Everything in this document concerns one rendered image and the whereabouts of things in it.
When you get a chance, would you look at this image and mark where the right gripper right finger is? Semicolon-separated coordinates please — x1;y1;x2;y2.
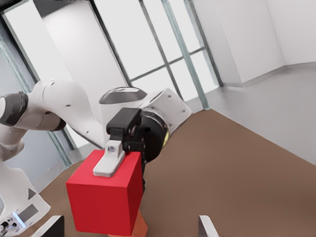
198;215;219;237

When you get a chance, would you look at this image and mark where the grey window frame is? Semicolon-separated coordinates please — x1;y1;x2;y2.
0;0;224;151

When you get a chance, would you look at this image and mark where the red wooden cube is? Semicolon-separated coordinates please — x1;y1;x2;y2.
65;149;143;236

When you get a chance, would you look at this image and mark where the orange wooden block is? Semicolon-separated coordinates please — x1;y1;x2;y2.
130;211;149;237

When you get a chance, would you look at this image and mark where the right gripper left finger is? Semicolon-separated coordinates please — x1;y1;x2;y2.
31;215;66;237

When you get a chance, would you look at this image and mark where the finger of the shaded left gripper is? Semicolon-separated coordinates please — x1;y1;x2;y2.
141;153;147;196

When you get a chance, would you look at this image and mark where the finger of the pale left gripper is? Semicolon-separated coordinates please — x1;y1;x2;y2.
92;139;125;177

